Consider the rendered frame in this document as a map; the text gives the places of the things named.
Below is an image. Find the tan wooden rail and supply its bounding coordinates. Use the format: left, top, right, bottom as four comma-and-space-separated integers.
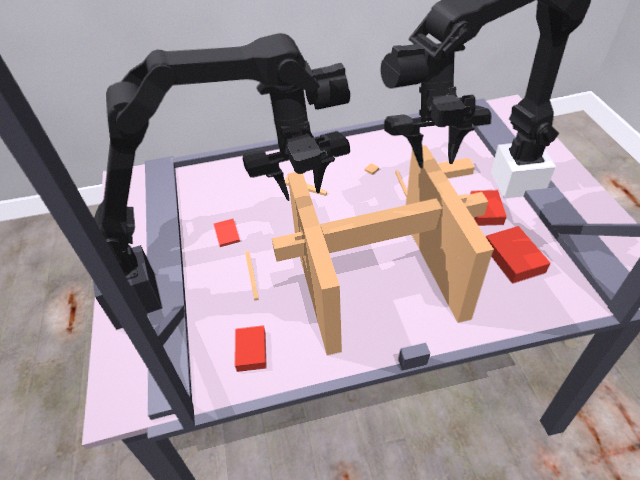
272, 192, 488, 262

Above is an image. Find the tan wooden end board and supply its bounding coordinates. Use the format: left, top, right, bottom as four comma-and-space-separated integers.
406, 145, 494, 323
287, 172, 342, 356

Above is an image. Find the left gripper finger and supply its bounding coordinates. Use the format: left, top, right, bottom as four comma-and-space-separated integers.
313, 156, 335, 193
266, 167, 290, 201

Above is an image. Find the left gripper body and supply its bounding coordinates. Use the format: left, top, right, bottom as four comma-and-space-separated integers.
242, 113, 351, 178

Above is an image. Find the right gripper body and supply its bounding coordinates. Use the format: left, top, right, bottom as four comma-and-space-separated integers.
384, 80, 491, 136

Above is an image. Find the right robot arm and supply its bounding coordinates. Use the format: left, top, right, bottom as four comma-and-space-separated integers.
380, 0, 591, 166

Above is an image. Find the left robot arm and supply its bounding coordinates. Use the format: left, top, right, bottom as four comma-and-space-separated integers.
94, 33, 350, 280

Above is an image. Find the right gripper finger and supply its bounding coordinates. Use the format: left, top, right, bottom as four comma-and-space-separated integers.
402, 133, 424, 168
448, 126, 475, 164

